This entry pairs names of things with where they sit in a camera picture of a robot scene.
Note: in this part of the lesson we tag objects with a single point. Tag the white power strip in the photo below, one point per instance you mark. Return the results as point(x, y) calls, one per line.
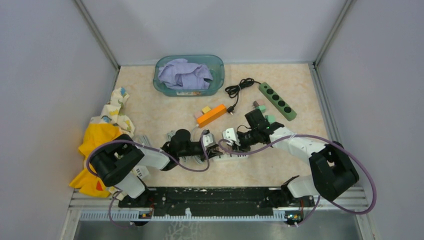
point(141, 171)
point(228, 157)

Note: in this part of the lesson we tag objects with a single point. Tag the green power strip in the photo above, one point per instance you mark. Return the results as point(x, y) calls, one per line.
point(277, 101)

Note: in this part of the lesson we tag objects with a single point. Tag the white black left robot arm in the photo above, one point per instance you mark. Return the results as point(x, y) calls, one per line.
point(115, 162)

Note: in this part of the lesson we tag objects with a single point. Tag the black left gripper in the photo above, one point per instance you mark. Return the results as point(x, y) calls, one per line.
point(211, 152)

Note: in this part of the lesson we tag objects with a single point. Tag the purple cloth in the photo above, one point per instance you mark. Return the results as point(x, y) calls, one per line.
point(180, 74)

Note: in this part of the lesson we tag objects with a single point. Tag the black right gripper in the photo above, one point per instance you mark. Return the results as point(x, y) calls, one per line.
point(242, 146)

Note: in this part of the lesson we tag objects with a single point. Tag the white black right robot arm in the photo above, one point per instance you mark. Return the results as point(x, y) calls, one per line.
point(332, 171)

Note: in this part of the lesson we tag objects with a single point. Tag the teal plastic basin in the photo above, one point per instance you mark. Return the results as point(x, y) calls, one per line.
point(213, 62)

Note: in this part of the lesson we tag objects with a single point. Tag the light green usb plug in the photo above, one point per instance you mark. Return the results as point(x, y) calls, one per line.
point(270, 118)

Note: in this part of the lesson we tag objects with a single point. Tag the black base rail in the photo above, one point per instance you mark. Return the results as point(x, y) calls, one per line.
point(218, 202)

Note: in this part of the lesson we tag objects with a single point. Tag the pink usb plug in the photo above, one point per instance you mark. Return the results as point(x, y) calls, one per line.
point(258, 103)

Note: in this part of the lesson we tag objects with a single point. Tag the yellow patterned cloth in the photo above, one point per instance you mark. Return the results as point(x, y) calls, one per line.
point(110, 124)

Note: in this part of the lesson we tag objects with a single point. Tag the orange power strip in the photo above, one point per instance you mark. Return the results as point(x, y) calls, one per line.
point(211, 115)

